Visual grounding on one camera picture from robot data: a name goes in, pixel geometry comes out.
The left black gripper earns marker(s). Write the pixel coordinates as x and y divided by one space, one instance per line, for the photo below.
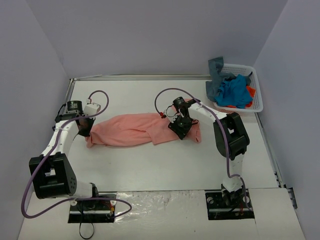
85 127

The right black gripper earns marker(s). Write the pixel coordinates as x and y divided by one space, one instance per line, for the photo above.
178 129

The pink t shirt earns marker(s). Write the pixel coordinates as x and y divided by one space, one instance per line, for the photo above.
130 130

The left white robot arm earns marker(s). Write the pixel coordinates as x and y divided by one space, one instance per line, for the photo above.
56 178

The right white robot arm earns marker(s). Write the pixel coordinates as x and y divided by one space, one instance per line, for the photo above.
231 137

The blue t shirt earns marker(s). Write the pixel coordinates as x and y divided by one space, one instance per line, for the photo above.
240 80

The grey t shirt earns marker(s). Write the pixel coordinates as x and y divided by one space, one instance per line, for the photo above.
215 66

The white plastic basket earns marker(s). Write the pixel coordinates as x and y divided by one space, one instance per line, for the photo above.
236 69

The orange t shirt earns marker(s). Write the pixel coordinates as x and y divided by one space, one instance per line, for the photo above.
239 97

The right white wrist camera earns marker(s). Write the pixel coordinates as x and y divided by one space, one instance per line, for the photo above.
171 114

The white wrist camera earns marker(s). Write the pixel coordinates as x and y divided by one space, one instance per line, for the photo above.
171 114
91 108

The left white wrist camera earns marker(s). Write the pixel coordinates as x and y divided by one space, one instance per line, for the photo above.
91 108

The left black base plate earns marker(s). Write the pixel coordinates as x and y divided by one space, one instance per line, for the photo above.
93 211

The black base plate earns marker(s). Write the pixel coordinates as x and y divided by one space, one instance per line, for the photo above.
222 205
93 211

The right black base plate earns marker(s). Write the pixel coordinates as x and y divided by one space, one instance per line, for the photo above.
222 205

